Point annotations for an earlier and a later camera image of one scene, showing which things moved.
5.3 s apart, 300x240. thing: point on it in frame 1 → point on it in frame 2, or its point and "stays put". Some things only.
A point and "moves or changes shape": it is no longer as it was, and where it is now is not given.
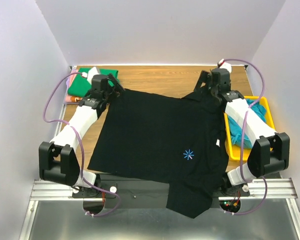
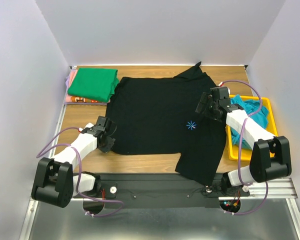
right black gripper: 206,81 → 203,104
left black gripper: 117,87 → 109,145
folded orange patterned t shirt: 74,99 stays put
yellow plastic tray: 238,154 stays put
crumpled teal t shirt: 236,128 stays put
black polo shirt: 155,136 moves or changes shape
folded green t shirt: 80,86 stays put
